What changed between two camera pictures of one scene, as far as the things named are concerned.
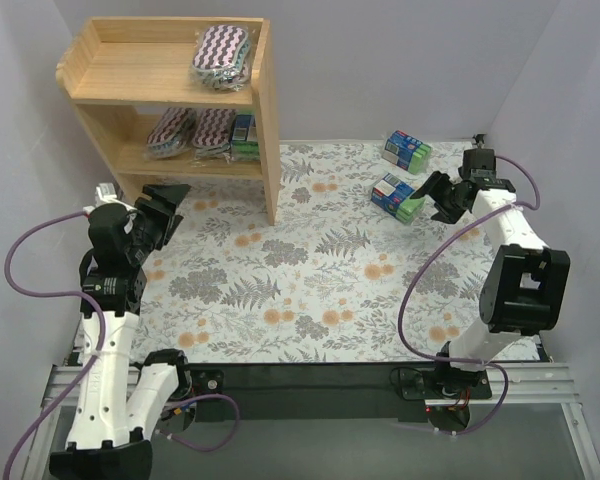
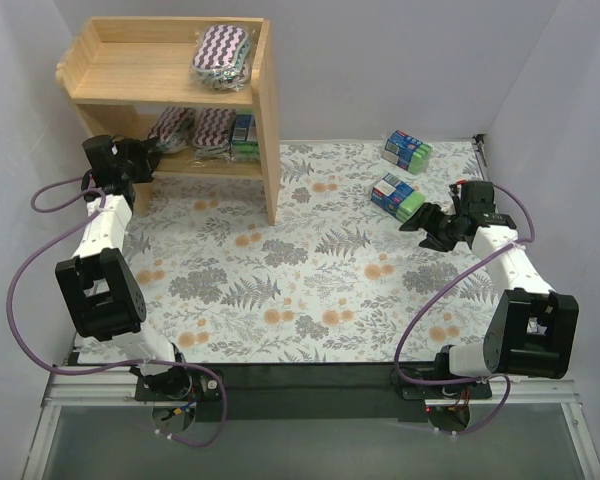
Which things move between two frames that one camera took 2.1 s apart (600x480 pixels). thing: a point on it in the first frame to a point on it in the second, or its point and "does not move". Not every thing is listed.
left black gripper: x=156 y=214 to x=140 y=160
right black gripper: x=447 y=195 to x=438 y=227
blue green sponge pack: x=393 y=196 does not move
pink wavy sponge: x=213 y=133 does not move
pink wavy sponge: x=222 y=58 does not move
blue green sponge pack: x=407 y=152 does not move
